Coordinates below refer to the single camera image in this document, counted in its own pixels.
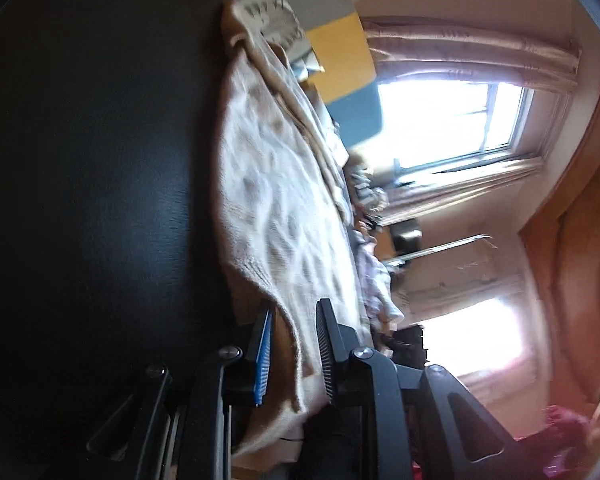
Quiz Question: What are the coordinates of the black monitor screen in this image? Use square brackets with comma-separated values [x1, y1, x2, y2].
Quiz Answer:
[389, 218, 422, 256]

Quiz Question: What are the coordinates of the black padded table mat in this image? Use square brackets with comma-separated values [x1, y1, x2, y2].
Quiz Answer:
[0, 0, 228, 479]

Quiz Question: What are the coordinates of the white floor lamp pole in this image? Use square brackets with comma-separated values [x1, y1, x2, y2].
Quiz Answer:
[382, 234, 498, 266]

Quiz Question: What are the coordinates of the tiger print cushion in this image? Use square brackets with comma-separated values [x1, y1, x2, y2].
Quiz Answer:
[235, 0, 325, 81]

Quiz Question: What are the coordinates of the wooden side desk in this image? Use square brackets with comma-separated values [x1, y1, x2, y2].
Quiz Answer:
[344, 159, 397, 241]

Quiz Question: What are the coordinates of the beige knit sweater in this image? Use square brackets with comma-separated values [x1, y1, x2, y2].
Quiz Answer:
[211, 2, 370, 455]

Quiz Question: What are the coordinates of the patterned window curtain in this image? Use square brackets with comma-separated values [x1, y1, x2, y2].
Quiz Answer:
[362, 16, 580, 96]

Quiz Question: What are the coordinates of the grey yellow blue sofa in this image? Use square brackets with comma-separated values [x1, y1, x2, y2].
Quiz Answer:
[288, 0, 382, 148]

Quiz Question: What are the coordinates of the white knit garment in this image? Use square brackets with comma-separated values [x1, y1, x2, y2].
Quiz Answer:
[352, 222, 404, 333]

